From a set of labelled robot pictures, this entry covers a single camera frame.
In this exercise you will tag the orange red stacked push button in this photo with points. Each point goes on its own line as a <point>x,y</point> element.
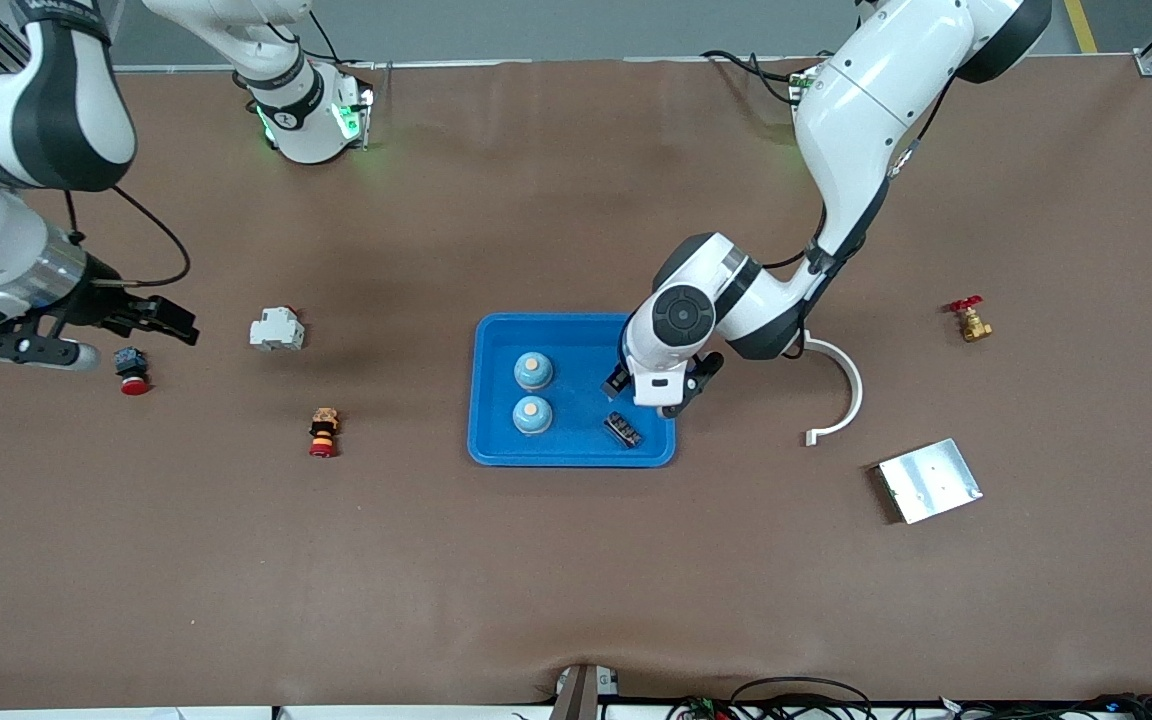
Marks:
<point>323,432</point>

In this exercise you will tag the white circuit breaker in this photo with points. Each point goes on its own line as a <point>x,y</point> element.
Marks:
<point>276,330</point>

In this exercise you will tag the light blue call bell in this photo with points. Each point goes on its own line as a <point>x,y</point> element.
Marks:
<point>533,371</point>
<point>531,414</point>

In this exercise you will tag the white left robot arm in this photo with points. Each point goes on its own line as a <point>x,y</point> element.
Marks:
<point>856,110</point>

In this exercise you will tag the dark brown cylindrical capacitor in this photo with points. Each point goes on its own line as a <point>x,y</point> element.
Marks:
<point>623,429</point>

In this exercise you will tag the black red mushroom push button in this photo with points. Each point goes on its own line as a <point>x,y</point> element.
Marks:
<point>132,372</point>

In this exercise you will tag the grey metal mounting bracket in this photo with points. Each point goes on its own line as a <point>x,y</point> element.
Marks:
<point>576,695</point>

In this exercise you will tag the blue plastic tray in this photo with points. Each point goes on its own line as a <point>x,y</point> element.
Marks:
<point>496,345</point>

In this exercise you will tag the brown table cover mat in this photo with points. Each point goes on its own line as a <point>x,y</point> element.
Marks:
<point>576,580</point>

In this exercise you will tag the white curved plastic bracket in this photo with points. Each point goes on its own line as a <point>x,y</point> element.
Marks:
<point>853,390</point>

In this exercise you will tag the silver metal plate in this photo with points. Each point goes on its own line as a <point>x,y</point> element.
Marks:
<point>931,482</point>

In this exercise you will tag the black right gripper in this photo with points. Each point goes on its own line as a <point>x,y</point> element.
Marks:
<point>104,306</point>

